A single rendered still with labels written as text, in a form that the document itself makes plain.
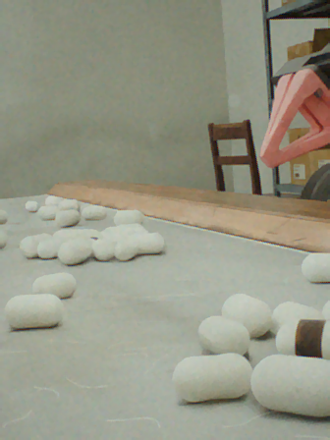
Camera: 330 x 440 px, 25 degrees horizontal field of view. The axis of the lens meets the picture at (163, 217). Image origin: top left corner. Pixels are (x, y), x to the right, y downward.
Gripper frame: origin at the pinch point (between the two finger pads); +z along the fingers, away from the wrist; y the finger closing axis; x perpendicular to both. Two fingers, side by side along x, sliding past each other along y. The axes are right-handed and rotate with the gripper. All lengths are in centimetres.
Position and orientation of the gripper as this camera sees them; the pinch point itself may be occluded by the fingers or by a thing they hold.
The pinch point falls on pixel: (271, 155)
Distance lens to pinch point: 63.5
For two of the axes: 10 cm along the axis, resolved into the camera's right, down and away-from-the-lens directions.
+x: 6.6, 7.0, 2.8
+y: 3.5, 0.4, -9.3
